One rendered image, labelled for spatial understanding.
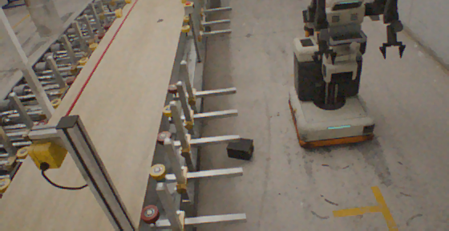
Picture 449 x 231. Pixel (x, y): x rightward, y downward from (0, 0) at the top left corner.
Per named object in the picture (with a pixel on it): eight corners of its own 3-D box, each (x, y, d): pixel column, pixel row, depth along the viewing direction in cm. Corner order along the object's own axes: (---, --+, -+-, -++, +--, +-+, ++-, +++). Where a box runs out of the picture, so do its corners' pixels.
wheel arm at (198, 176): (242, 172, 166) (241, 166, 163) (243, 177, 163) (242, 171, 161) (159, 180, 169) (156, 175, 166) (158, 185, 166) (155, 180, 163)
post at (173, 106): (194, 165, 193) (175, 99, 164) (194, 170, 190) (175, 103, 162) (188, 166, 193) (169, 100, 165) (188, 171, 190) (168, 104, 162)
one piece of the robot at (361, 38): (321, 52, 236) (322, 24, 224) (358, 48, 234) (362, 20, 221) (327, 62, 223) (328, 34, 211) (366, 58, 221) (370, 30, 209)
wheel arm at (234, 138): (240, 139, 186) (239, 133, 184) (240, 143, 183) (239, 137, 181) (164, 147, 189) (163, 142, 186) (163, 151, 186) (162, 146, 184)
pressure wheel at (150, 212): (163, 233, 144) (156, 218, 137) (146, 235, 144) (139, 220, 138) (165, 217, 151) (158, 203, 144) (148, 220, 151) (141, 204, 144)
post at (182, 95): (197, 142, 215) (182, 80, 187) (197, 145, 212) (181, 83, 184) (192, 143, 216) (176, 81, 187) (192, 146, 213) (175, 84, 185)
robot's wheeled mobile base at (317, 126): (287, 103, 332) (287, 83, 317) (349, 97, 327) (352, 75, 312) (300, 151, 277) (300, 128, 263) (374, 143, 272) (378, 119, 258)
